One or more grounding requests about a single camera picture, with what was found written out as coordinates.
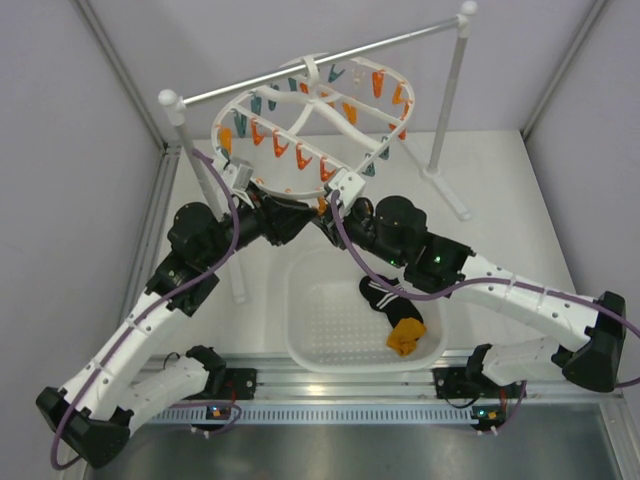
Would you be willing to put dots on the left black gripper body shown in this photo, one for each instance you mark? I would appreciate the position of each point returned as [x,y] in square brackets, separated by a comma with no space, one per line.
[268,222]

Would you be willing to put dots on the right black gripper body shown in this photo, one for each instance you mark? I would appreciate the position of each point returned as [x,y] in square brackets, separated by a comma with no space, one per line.
[351,225]

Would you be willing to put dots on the orange clothes peg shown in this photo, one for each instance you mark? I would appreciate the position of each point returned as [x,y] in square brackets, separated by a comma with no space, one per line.
[323,206]
[302,160]
[327,169]

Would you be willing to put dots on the black striped sock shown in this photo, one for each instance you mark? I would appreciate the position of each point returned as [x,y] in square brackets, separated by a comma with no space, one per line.
[393,306]

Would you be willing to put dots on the white oval clip hanger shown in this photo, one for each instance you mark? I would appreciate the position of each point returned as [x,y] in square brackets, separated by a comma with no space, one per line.
[350,112]

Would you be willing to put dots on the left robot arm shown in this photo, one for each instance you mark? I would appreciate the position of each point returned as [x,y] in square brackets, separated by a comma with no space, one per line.
[97,411]

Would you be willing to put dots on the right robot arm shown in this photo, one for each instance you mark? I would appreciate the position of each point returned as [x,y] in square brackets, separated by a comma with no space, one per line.
[582,337]

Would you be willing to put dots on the teal clothes peg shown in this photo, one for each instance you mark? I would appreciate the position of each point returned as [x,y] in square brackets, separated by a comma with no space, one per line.
[370,170]

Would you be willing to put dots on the white laundry basket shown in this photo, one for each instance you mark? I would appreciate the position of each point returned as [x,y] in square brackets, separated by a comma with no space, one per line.
[330,328]

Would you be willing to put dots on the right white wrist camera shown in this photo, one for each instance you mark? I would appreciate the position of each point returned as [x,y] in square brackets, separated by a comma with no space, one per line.
[349,186]

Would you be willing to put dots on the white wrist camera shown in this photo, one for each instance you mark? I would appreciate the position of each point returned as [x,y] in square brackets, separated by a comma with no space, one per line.
[237,175]
[349,186]

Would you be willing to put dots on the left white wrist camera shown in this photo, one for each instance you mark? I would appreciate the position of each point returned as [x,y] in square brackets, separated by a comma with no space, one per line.
[237,175]

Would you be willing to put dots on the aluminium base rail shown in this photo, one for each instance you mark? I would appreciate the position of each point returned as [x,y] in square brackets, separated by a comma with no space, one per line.
[279,391]

